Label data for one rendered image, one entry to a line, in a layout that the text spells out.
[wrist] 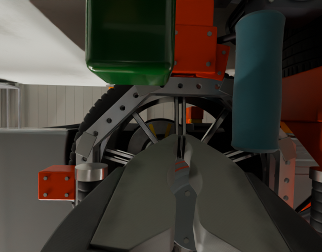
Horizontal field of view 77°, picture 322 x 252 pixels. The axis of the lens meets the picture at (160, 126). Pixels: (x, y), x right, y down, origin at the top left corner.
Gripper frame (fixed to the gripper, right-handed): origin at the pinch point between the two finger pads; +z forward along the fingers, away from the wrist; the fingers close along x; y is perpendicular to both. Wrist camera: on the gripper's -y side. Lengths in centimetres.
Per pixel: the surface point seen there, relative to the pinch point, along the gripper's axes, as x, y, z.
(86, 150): -20.3, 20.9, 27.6
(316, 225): 20.8, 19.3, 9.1
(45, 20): -92, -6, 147
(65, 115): -235, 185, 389
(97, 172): -10.0, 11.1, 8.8
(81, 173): -11.9, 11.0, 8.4
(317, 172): 20.4, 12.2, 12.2
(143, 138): -13, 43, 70
